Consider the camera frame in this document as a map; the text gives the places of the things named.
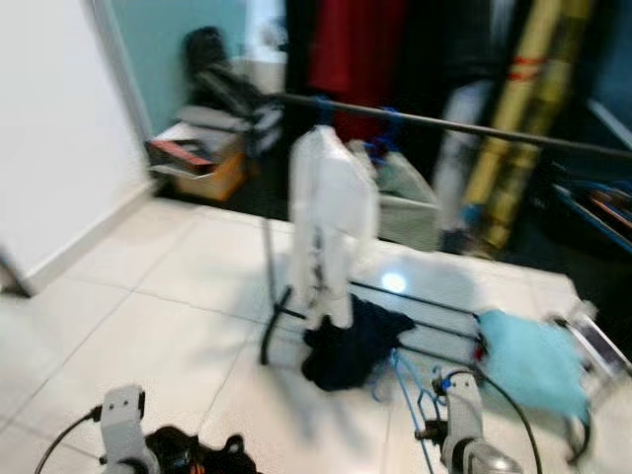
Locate grey shorts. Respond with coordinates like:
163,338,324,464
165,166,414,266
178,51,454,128
351,141,443,253

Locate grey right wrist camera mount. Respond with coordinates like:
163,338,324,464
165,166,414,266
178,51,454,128
439,370,490,465

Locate black hanging garment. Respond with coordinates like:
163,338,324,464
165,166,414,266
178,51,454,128
403,0,519,124

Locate white low cabinet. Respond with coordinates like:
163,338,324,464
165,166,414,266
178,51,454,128
237,49,292,95

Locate white flat box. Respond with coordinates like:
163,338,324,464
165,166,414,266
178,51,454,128
553,301,632,396

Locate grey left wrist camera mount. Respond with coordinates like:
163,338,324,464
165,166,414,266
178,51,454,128
101,385,159,474

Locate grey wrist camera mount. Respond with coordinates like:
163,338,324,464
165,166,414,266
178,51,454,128
101,385,159,474
439,370,490,465

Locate light blue towel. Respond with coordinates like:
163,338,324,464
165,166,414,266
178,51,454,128
476,309,592,424

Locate yellow striped garment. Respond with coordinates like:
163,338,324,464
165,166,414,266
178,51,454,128
459,0,598,260

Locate red hanging garment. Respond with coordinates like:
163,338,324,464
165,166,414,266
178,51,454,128
308,0,406,139

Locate white shirt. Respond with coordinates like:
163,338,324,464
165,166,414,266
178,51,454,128
288,126,381,330

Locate orange cardboard box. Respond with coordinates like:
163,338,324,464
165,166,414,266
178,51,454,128
148,123,248,203

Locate navy cloth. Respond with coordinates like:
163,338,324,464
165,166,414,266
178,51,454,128
301,296,416,393

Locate pale grey hanging shirt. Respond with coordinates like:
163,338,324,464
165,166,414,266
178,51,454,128
436,82,495,233

